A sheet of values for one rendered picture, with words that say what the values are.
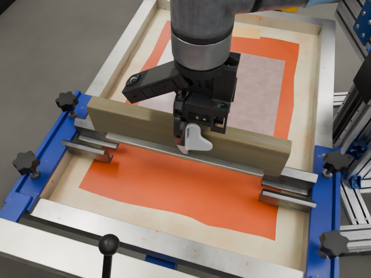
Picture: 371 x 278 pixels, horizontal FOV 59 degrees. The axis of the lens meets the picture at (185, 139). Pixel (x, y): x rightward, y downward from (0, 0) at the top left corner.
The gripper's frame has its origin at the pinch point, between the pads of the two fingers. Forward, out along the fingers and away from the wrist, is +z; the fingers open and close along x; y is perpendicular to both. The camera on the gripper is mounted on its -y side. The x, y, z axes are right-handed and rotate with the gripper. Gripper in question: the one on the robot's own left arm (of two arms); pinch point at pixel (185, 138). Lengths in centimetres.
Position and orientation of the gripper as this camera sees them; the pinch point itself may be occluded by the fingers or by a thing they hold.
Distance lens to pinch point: 59.3
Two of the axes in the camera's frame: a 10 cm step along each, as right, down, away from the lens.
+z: 0.0, 5.8, 8.1
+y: 9.6, 2.2, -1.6
